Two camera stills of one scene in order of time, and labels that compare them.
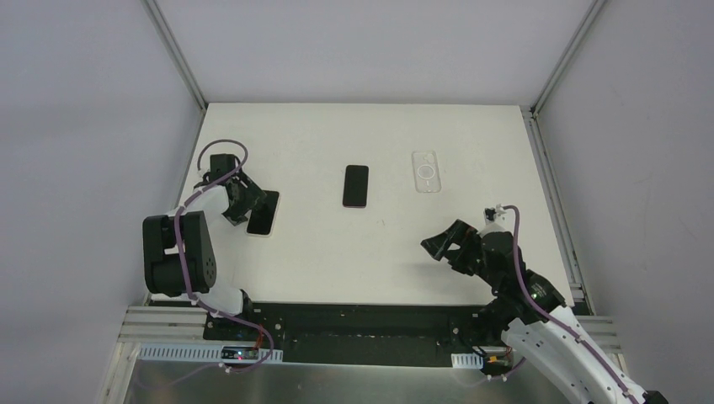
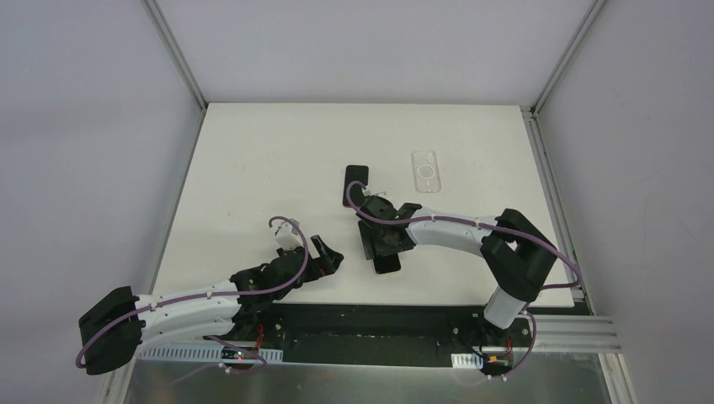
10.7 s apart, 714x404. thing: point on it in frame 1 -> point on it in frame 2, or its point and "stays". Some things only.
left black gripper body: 245,197 -> 311,262
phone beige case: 262,217 -> 386,263
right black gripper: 462,247 -> 369,233
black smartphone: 355,191 stays
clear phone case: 426,172 stays
